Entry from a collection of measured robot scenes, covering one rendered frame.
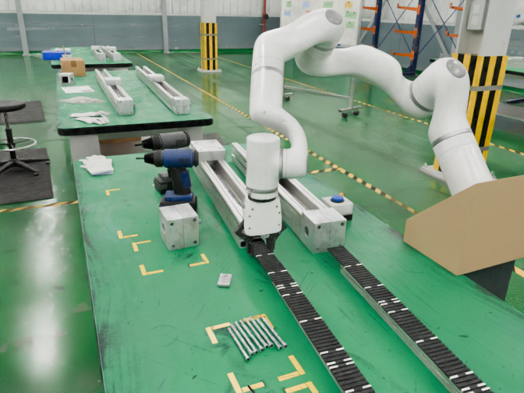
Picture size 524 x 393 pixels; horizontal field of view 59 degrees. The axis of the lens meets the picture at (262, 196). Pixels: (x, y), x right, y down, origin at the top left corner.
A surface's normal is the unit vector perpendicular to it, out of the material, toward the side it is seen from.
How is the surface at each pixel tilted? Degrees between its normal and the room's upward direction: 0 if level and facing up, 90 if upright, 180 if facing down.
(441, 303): 0
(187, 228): 90
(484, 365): 0
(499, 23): 90
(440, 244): 90
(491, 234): 90
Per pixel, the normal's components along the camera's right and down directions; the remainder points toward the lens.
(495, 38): 0.39, 0.36
